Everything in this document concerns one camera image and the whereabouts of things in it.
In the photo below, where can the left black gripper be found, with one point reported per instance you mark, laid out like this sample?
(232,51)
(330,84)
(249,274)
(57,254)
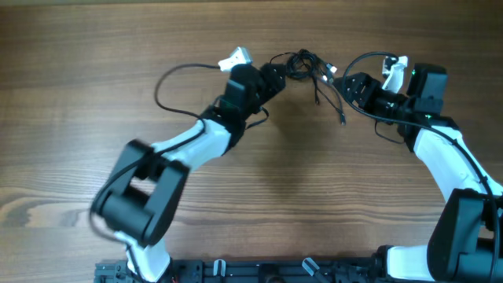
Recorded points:
(271,82)

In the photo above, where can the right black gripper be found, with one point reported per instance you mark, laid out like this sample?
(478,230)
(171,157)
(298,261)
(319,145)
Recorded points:
(373,87)

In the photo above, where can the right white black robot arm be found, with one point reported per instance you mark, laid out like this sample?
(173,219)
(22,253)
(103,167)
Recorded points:
(466,243)

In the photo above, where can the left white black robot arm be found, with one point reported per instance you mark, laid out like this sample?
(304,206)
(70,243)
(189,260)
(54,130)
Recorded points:
(141,195)

